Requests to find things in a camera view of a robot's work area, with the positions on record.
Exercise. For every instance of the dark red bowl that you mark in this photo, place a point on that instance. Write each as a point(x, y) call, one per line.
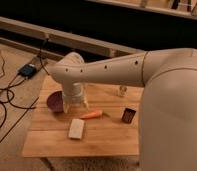
point(55, 102)

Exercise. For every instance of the blue black power adapter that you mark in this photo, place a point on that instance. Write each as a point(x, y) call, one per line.
point(28, 71)

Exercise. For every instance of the orange carrot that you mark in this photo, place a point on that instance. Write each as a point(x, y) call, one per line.
point(93, 114)

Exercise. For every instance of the dark standing eraser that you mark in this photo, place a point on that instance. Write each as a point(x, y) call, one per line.
point(128, 115)

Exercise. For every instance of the white rectangular sponge block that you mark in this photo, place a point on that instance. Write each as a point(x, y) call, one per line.
point(76, 129)

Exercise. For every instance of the wooden table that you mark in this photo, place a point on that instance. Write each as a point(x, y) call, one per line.
point(106, 135)

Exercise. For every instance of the long wooden beam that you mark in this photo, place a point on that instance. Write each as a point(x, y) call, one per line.
point(70, 40)

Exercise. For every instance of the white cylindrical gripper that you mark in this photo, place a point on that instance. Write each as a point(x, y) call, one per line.
point(73, 93)

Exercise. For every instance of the small clear glass jar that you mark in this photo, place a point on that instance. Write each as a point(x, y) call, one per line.
point(122, 90)

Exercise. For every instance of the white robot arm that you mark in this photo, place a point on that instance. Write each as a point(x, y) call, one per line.
point(168, 107)

